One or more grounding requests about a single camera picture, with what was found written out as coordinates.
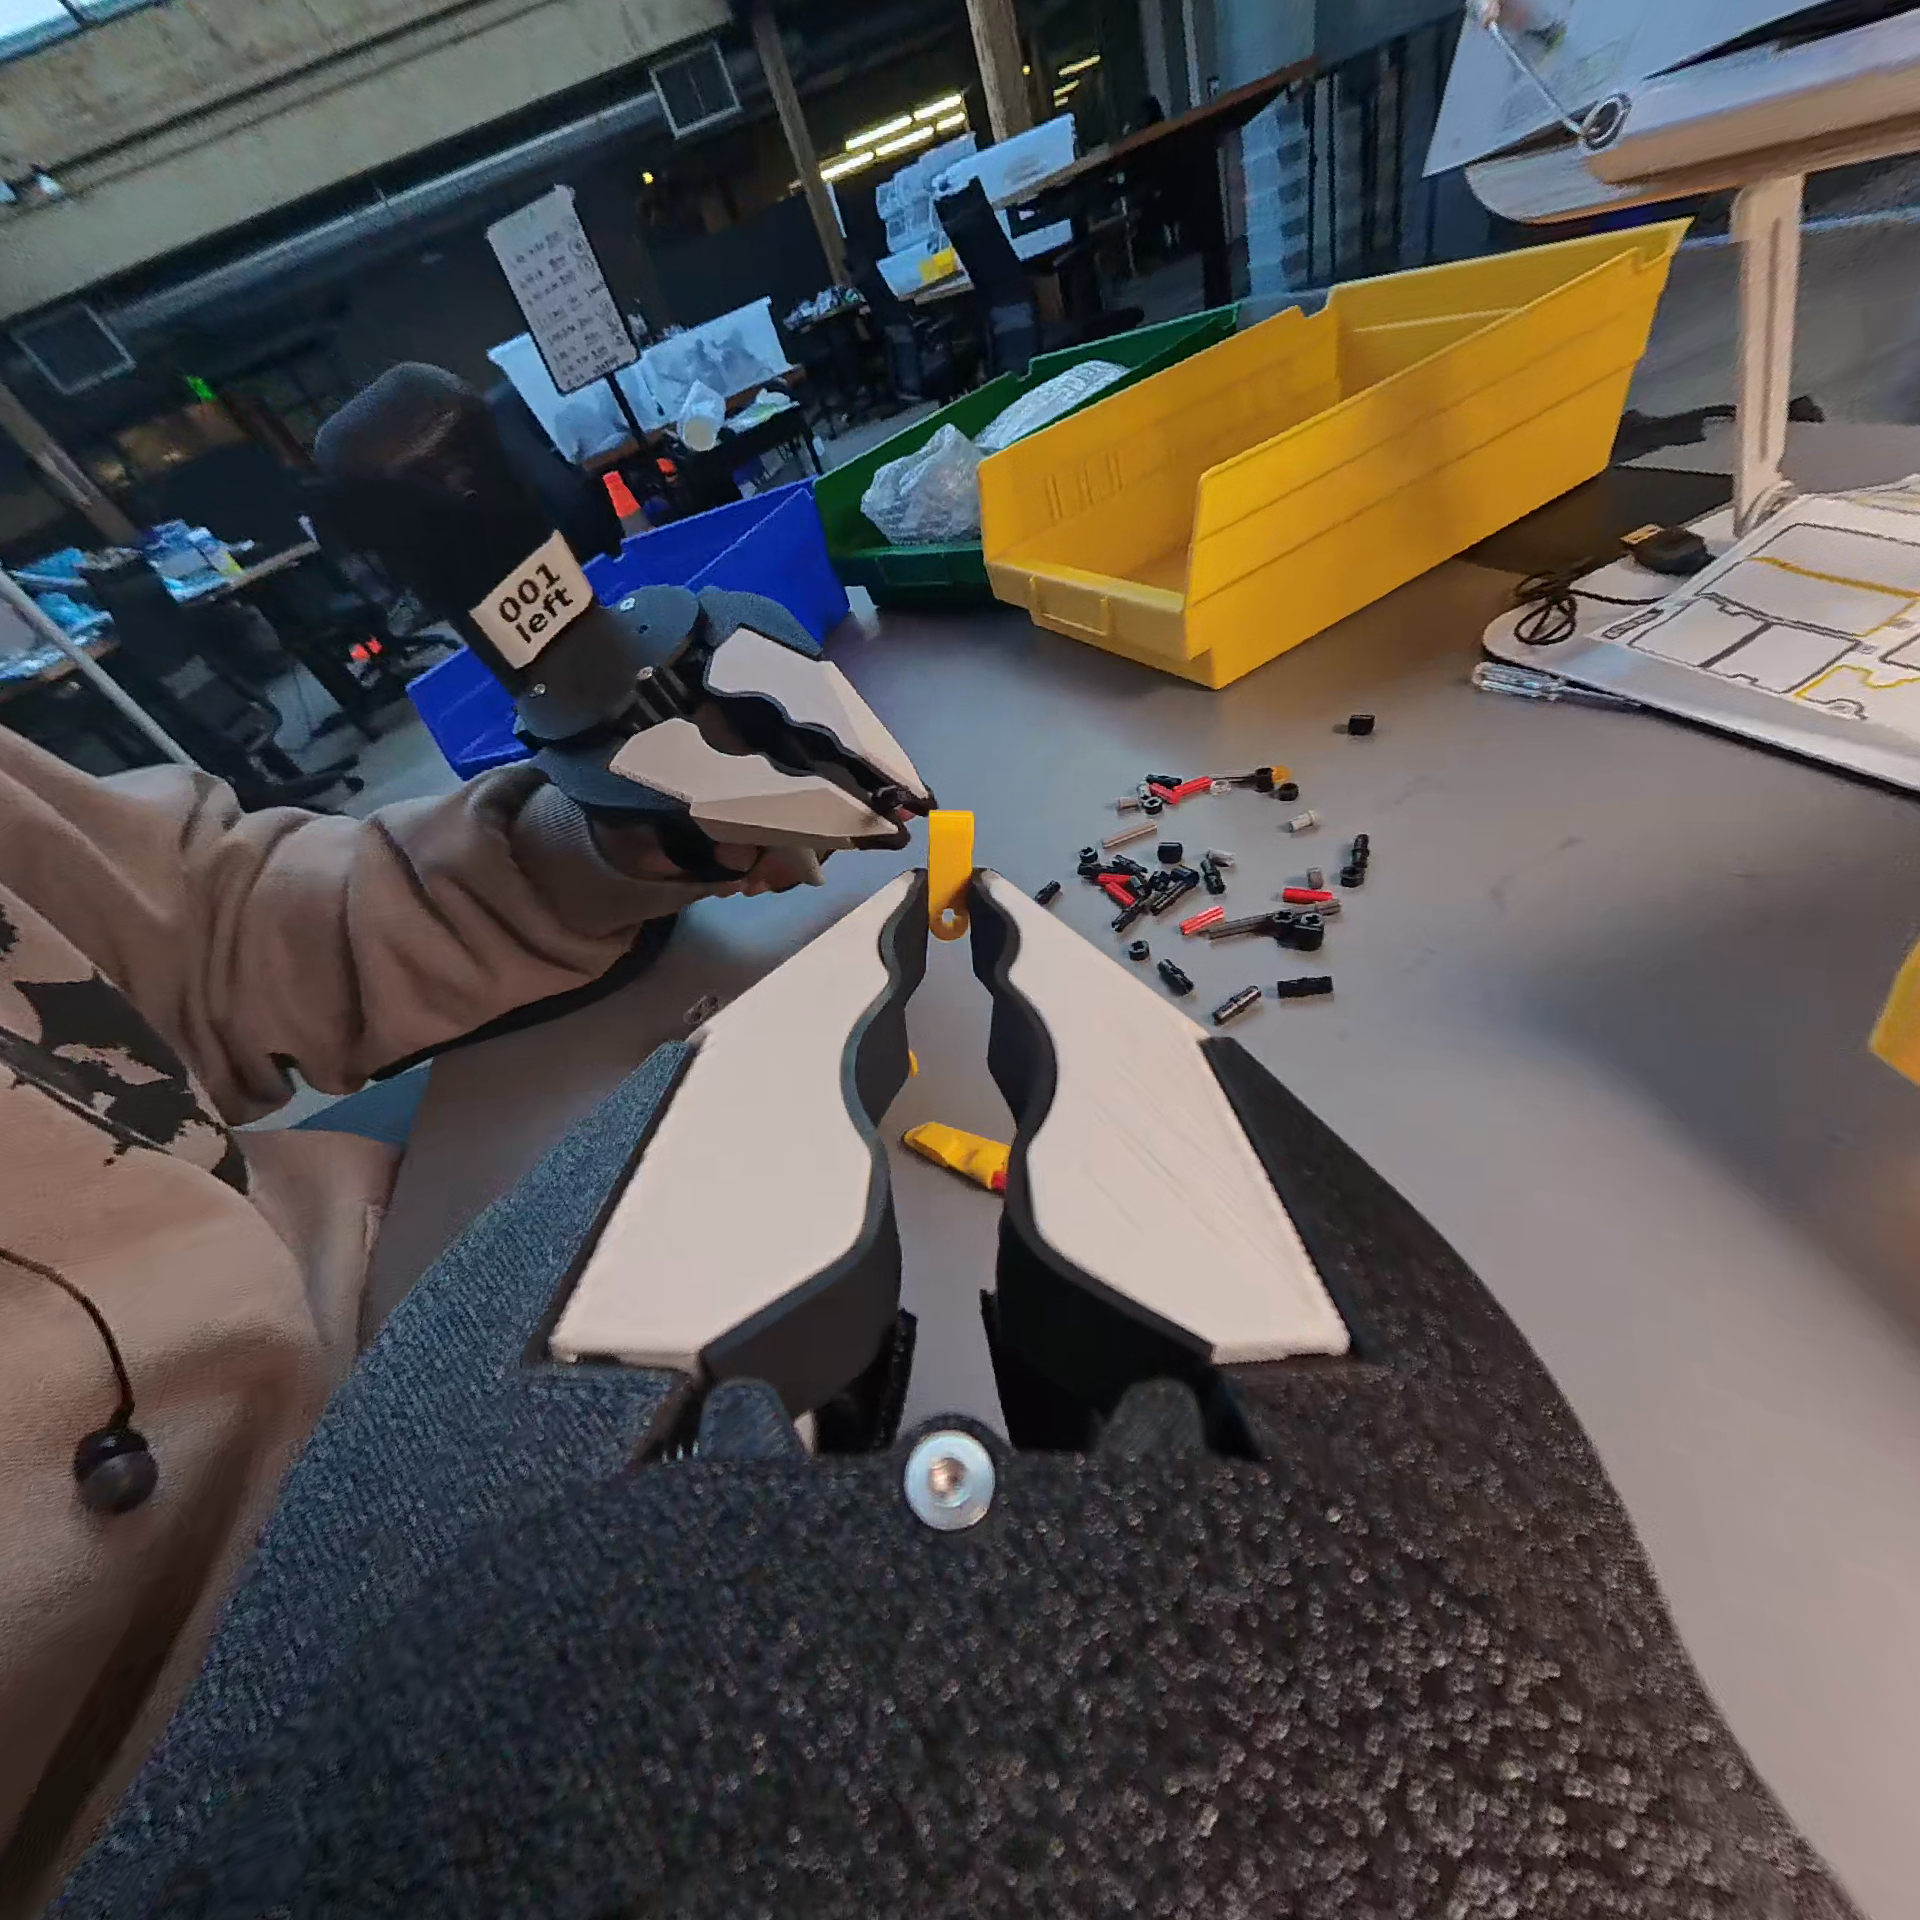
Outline white sign board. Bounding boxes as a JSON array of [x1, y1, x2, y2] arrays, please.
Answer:
[[488, 186, 642, 398]]

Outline person's beige jacket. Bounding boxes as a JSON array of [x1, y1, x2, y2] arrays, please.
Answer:
[[0, 901, 406, 1920]]

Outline blue storage bin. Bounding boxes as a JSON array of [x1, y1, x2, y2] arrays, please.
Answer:
[[406, 483, 857, 782]]

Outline person's left hand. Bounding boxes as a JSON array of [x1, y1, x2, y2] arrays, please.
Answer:
[[647, 840, 843, 895]]

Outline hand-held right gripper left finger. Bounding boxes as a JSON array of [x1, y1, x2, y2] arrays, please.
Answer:
[[549, 877, 932, 1376]]

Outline black cord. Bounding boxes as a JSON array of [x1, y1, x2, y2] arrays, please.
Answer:
[[1508, 526, 1714, 645]]

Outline black office chair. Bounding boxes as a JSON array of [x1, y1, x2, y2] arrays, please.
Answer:
[[122, 571, 360, 813], [932, 182, 1053, 375]]

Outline clear plastic bag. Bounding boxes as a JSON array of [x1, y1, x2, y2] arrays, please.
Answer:
[[865, 362, 1135, 547]]

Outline black clip-on cable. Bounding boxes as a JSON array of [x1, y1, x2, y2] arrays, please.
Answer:
[[0, 1247, 160, 1517]]

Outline yellow toy arm beam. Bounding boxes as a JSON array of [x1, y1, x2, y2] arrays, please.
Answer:
[[900, 806, 1017, 1197]]

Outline printed paper sheets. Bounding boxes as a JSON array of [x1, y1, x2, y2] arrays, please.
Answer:
[[1485, 483, 1920, 798]]

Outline pile of small pins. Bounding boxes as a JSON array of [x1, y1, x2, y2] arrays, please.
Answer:
[[1036, 768, 1382, 1026]]

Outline green storage bin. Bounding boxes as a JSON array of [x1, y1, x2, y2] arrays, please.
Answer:
[[817, 300, 1246, 604]]

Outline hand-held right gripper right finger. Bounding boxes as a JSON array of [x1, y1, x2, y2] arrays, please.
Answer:
[[967, 870, 1358, 1369]]

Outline person's left forearm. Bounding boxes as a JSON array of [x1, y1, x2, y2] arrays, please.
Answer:
[[0, 721, 707, 1097]]

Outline yellow storage bin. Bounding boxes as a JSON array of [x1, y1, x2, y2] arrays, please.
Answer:
[[981, 218, 1691, 692]]

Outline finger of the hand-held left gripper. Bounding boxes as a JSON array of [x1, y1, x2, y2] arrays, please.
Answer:
[[611, 713, 910, 857], [696, 630, 938, 818]]

